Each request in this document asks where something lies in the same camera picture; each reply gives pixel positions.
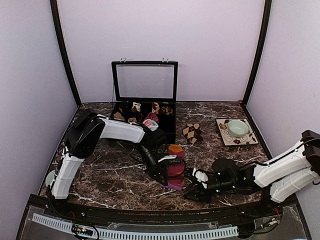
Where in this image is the white slotted cable duct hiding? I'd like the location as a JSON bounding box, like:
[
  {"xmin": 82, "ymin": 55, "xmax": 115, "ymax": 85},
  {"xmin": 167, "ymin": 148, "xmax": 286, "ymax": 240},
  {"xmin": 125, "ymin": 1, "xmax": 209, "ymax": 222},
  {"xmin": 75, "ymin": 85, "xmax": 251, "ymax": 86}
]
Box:
[{"xmin": 31, "ymin": 213, "xmax": 239, "ymax": 240}]

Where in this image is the black frame post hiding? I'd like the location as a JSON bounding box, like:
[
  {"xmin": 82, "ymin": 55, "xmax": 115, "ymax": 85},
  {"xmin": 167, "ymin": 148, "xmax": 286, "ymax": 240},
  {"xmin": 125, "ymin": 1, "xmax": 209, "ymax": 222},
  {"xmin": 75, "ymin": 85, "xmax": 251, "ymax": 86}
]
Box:
[
  {"xmin": 49, "ymin": 0, "xmax": 82, "ymax": 108},
  {"xmin": 242, "ymin": 0, "xmax": 272, "ymax": 107}
]

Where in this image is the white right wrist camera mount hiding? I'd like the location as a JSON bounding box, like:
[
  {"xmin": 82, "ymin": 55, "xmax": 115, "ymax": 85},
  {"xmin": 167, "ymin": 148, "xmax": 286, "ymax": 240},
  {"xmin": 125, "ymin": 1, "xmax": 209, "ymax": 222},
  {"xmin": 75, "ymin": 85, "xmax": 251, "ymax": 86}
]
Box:
[{"xmin": 192, "ymin": 167, "xmax": 209, "ymax": 189}]

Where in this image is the black sock organizer box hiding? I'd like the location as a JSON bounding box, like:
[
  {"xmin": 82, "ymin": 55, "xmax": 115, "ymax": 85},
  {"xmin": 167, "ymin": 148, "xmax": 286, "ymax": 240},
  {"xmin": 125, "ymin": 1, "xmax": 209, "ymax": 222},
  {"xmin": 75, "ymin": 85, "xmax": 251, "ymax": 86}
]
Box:
[{"xmin": 111, "ymin": 60, "xmax": 179, "ymax": 144}]

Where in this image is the brown argyle rolled sock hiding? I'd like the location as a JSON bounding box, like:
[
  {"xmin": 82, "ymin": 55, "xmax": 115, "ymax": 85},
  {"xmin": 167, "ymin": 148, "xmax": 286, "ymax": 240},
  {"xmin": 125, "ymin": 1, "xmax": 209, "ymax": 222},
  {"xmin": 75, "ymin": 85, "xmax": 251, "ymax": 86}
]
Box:
[{"xmin": 182, "ymin": 123, "xmax": 204, "ymax": 144}]

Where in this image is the brown tan rolled sock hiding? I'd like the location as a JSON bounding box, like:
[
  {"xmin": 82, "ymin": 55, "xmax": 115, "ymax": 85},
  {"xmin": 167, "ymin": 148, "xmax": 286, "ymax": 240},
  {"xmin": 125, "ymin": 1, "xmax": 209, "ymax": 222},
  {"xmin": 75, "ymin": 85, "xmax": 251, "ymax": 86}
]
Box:
[{"xmin": 128, "ymin": 117, "xmax": 138, "ymax": 123}]

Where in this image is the leopard pattern rolled sock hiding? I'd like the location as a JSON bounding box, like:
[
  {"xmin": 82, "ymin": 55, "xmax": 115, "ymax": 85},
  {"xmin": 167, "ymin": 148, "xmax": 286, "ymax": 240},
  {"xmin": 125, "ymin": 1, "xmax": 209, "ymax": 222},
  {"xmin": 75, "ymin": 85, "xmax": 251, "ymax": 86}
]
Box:
[{"xmin": 159, "ymin": 106, "xmax": 173, "ymax": 116}]

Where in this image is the black left frame post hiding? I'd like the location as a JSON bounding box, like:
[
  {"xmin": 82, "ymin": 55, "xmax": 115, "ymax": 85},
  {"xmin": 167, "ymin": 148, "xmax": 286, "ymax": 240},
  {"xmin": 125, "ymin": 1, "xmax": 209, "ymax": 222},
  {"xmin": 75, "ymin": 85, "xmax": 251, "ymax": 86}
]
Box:
[{"xmin": 49, "ymin": 0, "xmax": 82, "ymax": 108}]

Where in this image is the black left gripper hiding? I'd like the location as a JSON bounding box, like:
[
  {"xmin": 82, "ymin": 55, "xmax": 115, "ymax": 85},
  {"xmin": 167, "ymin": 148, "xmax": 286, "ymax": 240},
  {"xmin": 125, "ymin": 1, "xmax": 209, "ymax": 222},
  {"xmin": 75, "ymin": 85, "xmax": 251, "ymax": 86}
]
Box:
[{"xmin": 136, "ymin": 144, "xmax": 169, "ymax": 187}]

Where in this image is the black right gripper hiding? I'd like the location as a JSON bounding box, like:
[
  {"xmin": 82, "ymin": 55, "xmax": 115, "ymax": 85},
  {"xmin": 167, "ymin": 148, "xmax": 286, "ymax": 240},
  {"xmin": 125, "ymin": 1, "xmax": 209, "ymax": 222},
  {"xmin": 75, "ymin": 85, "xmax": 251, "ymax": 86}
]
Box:
[{"xmin": 183, "ymin": 177, "xmax": 237, "ymax": 204}]

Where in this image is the black front table rail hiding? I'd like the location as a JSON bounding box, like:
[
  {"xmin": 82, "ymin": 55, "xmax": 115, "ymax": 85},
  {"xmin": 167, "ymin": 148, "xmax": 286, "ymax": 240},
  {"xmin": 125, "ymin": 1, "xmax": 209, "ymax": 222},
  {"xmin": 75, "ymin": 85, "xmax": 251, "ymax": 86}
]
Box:
[{"xmin": 25, "ymin": 189, "xmax": 298, "ymax": 225}]

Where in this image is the maroon teal rolled sock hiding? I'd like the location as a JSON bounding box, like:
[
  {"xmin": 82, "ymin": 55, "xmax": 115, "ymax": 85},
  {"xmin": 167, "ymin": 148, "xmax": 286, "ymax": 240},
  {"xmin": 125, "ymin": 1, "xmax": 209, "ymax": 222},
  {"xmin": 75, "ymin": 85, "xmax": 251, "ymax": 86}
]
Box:
[{"xmin": 145, "ymin": 112, "xmax": 159, "ymax": 123}]

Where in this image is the pale green bowl left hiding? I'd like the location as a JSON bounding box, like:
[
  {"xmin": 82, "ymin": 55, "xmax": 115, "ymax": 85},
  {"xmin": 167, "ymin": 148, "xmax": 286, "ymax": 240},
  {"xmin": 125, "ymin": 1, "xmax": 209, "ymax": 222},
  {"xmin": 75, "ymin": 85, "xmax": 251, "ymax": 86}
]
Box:
[{"xmin": 45, "ymin": 170, "xmax": 56, "ymax": 187}]

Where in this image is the maroon purple orange striped sock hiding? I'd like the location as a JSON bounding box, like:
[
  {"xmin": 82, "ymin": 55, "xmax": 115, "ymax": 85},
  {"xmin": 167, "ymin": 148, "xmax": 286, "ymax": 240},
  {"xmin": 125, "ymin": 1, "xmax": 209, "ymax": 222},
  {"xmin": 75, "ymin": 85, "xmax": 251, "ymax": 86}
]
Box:
[{"xmin": 160, "ymin": 144, "xmax": 186, "ymax": 191}]

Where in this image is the square floral ceramic plate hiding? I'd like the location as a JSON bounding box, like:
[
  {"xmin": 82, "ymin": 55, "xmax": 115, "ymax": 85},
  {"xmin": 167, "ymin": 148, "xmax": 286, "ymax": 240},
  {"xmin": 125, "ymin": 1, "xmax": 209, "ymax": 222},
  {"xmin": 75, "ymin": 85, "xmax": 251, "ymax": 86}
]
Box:
[{"xmin": 216, "ymin": 118, "xmax": 259, "ymax": 147}]

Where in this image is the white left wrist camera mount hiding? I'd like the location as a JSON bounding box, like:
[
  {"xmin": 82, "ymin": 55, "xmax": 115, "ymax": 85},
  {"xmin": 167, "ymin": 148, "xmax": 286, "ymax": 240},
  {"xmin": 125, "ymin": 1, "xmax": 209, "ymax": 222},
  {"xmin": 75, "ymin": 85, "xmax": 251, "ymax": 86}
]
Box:
[{"xmin": 158, "ymin": 155, "xmax": 177, "ymax": 163}]

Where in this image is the black right frame post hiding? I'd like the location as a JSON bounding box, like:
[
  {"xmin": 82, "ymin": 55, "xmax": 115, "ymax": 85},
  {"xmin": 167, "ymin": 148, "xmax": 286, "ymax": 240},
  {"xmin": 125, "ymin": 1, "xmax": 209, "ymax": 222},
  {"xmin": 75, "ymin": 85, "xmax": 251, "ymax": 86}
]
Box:
[{"xmin": 242, "ymin": 0, "xmax": 272, "ymax": 107}]

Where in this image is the pale green ceramic bowl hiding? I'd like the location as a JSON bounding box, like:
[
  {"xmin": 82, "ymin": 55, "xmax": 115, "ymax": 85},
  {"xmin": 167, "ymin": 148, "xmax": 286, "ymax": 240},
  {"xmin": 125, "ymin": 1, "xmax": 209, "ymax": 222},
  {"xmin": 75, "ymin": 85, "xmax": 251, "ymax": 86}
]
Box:
[{"xmin": 227, "ymin": 119, "xmax": 250, "ymax": 138}]

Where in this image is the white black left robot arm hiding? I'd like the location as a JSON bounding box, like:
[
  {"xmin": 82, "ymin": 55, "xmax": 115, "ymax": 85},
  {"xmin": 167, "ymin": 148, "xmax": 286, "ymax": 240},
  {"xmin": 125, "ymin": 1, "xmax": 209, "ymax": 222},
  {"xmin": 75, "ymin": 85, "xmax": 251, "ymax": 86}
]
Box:
[{"xmin": 46, "ymin": 109, "xmax": 186, "ymax": 218}]

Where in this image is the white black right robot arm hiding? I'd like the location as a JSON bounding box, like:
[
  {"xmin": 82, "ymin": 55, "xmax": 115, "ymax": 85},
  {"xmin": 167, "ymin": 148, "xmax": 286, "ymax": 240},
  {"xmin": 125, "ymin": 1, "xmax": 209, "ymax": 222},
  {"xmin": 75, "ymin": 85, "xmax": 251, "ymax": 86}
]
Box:
[{"xmin": 183, "ymin": 130, "xmax": 320, "ymax": 217}]

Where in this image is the cream brown rolled sock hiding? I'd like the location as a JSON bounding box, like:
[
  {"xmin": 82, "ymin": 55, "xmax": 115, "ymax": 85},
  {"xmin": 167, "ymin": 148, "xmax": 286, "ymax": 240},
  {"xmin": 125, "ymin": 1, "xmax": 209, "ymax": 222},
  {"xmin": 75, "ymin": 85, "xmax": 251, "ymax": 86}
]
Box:
[{"xmin": 131, "ymin": 102, "xmax": 141, "ymax": 113}]

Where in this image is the pink white rolled sock right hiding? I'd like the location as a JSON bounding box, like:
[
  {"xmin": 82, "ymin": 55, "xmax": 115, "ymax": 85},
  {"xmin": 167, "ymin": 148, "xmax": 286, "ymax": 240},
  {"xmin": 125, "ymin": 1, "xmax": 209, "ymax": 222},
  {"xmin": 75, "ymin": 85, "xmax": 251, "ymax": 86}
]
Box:
[{"xmin": 143, "ymin": 119, "xmax": 159, "ymax": 131}]

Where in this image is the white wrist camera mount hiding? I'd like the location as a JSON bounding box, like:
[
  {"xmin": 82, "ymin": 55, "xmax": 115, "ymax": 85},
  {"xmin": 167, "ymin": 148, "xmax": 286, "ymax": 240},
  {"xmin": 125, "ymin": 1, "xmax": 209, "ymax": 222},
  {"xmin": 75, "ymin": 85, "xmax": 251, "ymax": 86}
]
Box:
[
  {"xmin": 158, "ymin": 155, "xmax": 177, "ymax": 163},
  {"xmin": 192, "ymin": 167, "xmax": 209, "ymax": 189}
]

